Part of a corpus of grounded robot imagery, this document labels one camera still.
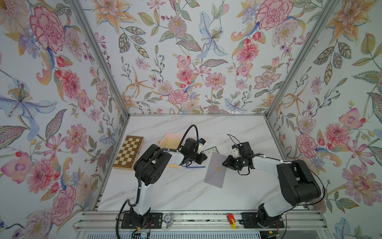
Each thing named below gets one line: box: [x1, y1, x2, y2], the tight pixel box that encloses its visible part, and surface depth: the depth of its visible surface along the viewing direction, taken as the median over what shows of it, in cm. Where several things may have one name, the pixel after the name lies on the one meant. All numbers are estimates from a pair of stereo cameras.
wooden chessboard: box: [112, 135, 145, 171], surface depth 100 cm
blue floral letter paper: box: [185, 166, 206, 169], surface depth 94 cm
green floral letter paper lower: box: [200, 145, 220, 154], surface depth 103 cm
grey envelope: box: [203, 151, 228, 189], surface depth 93 cm
